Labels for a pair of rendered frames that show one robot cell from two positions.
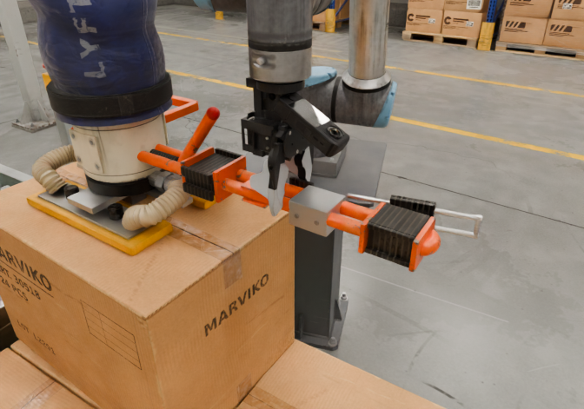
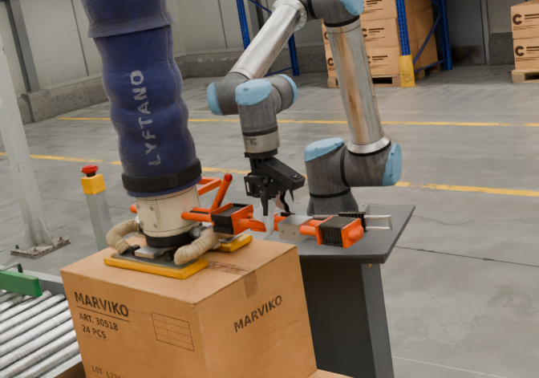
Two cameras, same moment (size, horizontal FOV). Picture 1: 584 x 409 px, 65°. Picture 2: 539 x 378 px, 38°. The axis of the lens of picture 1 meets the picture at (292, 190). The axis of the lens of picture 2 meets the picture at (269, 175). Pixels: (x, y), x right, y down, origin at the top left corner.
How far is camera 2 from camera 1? 1.26 m
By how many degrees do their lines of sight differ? 16
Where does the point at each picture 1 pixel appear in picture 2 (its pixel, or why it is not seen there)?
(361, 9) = (347, 88)
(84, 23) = (148, 133)
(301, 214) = (285, 229)
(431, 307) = not seen: outside the picture
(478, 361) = not seen: outside the picture
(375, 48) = (366, 117)
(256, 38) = (245, 130)
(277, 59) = (257, 140)
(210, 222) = (234, 258)
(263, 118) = (257, 174)
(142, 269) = (190, 284)
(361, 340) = not seen: outside the picture
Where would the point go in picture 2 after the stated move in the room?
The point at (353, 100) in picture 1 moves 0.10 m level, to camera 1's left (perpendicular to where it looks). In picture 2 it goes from (358, 164) to (329, 167)
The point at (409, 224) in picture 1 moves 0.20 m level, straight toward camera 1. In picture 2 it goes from (342, 222) to (314, 255)
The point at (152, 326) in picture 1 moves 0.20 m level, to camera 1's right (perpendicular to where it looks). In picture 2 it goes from (200, 310) to (279, 302)
